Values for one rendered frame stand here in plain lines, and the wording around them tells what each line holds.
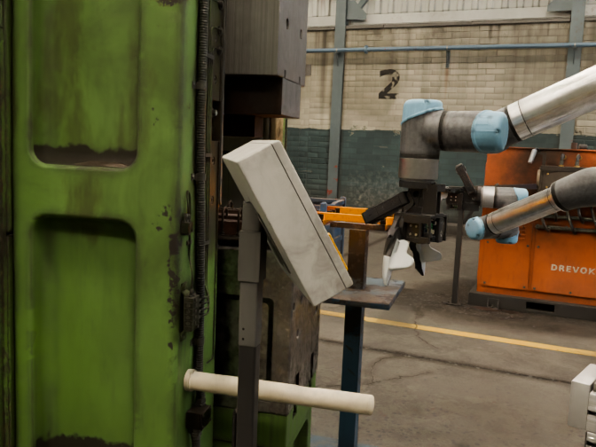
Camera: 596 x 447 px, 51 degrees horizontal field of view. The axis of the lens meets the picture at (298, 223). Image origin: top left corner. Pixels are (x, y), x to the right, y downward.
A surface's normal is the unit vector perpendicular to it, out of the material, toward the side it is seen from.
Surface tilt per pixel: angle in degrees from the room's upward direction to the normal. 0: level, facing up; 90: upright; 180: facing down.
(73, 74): 89
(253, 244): 91
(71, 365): 90
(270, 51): 90
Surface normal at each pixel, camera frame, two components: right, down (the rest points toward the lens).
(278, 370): -0.24, 0.11
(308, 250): 0.19, 0.13
